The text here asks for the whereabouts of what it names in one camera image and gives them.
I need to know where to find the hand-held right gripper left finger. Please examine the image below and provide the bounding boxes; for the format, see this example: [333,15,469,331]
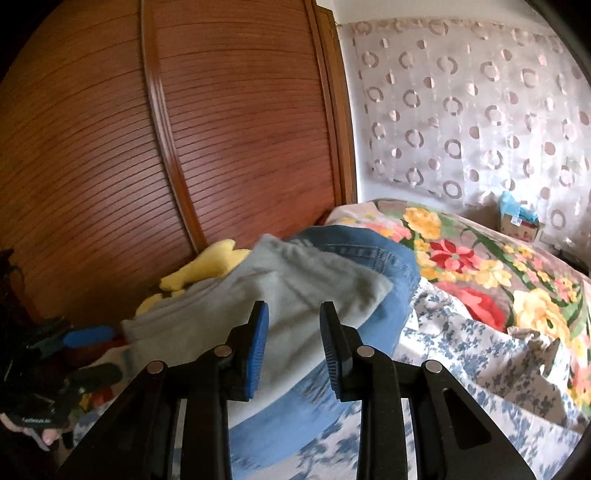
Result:
[58,300,270,480]

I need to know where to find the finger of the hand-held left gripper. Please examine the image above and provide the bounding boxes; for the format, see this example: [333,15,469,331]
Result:
[28,318,116,358]
[46,362,123,398]

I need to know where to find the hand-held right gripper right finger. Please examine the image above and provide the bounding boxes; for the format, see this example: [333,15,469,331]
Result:
[320,301,539,480]

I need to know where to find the grey-green pants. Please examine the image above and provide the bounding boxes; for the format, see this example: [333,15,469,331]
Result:
[121,233,394,428]

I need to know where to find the person's left hand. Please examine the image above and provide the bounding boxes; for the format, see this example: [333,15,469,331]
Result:
[0,408,75,450]

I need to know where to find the folded blue jeans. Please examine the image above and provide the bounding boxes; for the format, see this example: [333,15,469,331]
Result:
[228,226,422,469]

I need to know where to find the yellow plush toy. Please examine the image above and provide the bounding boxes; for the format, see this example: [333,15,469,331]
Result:
[135,239,252,317]

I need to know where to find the colourful flower blanket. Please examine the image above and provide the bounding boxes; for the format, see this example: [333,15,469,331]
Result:
[325,198,591,411]

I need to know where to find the wooden slatted wardrobe doors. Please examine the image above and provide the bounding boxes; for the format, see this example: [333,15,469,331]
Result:
[0,0,358,333]

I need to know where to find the small cardboard box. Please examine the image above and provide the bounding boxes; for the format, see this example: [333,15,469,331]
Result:
[501,210,541,243]

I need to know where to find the blue plastic bag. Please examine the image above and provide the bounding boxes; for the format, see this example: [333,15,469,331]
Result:
[499,190,539,222]

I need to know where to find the ring-patterned wall curtain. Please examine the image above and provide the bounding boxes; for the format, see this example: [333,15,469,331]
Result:
[339,17,591,241]

